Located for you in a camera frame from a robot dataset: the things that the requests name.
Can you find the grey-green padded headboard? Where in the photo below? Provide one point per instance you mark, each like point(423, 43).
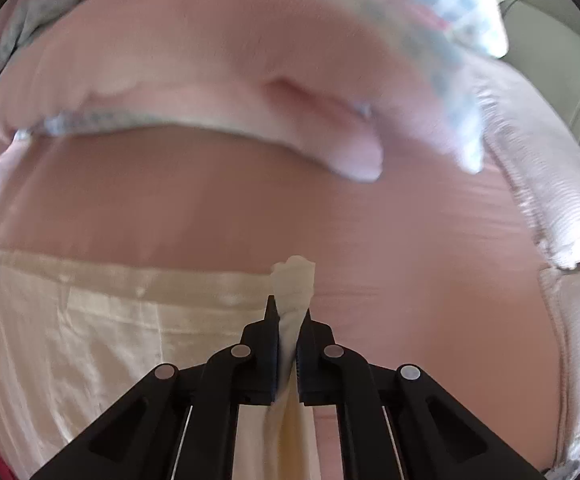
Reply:
point(560, 25)

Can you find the pink checked quilt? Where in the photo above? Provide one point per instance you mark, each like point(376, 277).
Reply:
point(219, 60)

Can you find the pink and cream shirt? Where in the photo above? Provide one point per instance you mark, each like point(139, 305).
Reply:
point(94, 350)

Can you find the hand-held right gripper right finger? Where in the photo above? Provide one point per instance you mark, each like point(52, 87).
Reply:
point(310, 360)

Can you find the small pale pink pillow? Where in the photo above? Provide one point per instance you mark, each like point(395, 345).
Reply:
point(545, 185)

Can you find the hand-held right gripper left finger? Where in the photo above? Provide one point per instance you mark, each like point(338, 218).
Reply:
point(265, 340)

